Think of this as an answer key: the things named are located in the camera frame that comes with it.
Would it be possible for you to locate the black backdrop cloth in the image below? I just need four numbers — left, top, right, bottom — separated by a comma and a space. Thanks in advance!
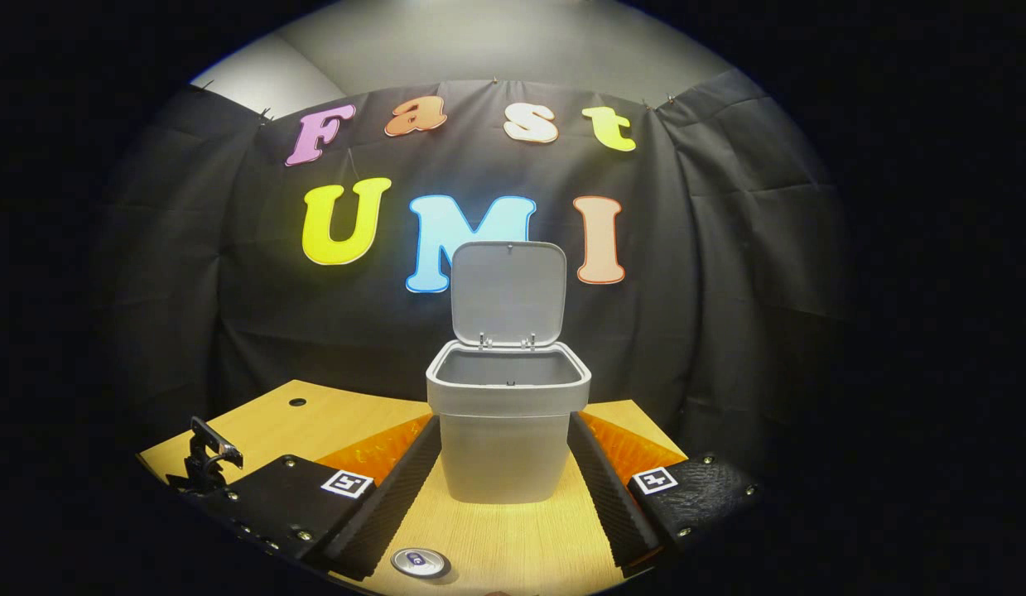
86, 66, 853, 464

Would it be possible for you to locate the silver pop can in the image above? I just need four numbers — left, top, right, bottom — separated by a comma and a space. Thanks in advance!
390, 546, 452, 579

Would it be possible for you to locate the wooden desktop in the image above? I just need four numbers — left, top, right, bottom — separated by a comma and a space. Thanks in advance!
137, 379, 691, 596

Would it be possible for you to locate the grey desktop garbage bin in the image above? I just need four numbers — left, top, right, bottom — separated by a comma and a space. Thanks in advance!
426, 240, 593, 506

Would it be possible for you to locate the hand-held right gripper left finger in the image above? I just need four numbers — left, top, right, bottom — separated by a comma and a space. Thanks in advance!
181, 414, 443, 582

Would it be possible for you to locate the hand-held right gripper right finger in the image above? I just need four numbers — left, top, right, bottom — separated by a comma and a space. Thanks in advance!
567, 411, 763, 579

